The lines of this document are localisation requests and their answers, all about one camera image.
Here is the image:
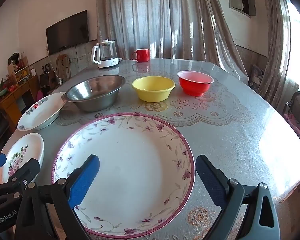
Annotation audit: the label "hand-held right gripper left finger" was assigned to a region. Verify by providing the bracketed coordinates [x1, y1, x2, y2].
[15, 154, 100, 240]

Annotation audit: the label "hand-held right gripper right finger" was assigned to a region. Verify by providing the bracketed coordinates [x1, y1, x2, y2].
[195, 154, 282, 240]

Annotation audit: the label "small rose print plate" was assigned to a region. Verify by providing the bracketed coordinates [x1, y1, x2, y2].
[1, 132, 45, 184]

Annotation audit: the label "large purple floral rim plate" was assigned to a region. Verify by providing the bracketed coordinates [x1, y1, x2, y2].
[51, 112, 196, 237]

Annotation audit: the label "scalloped plate with red print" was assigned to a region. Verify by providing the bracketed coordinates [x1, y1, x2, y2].
[17, 92, 67, 131]

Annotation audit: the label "stainless steel bowl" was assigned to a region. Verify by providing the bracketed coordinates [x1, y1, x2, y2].
[64, 74, 126, 112]

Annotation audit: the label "red plastic bowl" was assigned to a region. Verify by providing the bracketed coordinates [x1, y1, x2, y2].
[177, 70, 214, 97]

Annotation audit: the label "yellow plastic bowl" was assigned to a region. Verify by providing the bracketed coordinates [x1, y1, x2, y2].
[132, 76, 176, 103]

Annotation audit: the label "wooden cabinet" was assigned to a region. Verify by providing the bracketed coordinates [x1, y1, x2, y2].
[0, 75, 40, 125]

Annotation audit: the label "green potted plant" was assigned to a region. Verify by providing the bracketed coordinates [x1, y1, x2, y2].
[0, 79, 10, 97]

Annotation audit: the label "small black television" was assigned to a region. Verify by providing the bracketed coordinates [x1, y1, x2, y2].
[39, 70, 52, 88]

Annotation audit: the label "small shelf with ornaments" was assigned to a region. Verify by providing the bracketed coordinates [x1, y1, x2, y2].
[7, 57, 32, 83]

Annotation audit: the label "light wooden chair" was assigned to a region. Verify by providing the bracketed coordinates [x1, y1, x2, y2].
[56, 54, 72, 80]

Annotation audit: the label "patterned cushion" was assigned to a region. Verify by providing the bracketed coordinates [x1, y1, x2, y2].
[249, 64, 265, 86]

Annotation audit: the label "white glass electric kettle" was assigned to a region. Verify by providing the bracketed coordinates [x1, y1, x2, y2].
[91, 39, 120, 69]

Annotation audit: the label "red mug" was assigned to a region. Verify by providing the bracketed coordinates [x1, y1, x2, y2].
[131, 48, 151, 63]

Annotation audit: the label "narrow beige curtain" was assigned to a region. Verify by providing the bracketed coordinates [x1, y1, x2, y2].
[256, 0, 294, 110]

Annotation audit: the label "wide beige curtain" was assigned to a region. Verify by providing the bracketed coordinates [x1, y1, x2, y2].
[95, 0, 249, 84]

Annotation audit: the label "black wall television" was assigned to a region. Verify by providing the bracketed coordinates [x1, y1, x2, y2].
[45, 10, 90, 55]

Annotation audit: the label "wall electrical box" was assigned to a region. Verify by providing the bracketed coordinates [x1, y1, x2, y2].
[227, 0, 256, 18]

